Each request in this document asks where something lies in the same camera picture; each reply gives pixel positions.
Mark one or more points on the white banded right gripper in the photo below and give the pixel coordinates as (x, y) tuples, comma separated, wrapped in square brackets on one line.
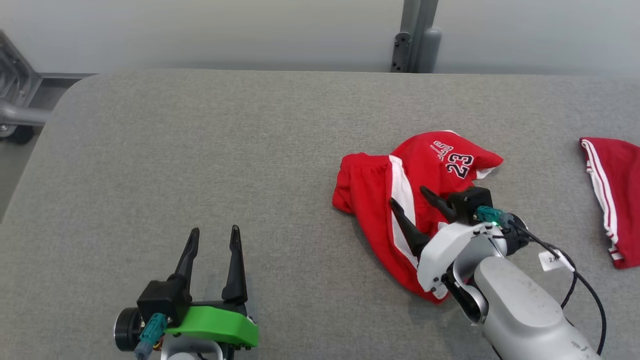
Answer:
[(440, 250)]

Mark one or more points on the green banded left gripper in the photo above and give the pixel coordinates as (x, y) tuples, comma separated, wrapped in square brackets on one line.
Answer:
[(215, 325)]

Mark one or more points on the red white basketball shorts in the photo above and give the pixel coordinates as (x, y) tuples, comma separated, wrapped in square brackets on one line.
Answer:
[(370, 200)]

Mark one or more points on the red white basketball jersey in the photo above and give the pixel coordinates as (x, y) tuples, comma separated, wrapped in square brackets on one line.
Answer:
[(620, 190)]

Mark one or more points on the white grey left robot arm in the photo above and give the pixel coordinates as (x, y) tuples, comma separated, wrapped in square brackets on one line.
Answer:
[(187, 350)]

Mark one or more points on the grey rounded cylinder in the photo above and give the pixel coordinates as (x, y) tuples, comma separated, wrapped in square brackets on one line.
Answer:
[(431, 50)]

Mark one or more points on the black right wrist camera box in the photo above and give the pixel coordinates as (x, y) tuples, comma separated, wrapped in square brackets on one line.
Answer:
[(467, 202)]

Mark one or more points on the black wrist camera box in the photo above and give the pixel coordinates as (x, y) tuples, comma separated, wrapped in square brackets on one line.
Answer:
[(467, 202), (162, 300)]

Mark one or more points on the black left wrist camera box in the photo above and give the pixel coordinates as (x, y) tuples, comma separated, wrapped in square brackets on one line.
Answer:
[(162, 300)]

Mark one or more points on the dark grey perforated bracket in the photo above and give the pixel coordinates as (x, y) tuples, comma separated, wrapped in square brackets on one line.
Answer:
[(401, 52)]

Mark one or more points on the grey metal post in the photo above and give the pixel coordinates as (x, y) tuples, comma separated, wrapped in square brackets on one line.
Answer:
[(419, 20)]

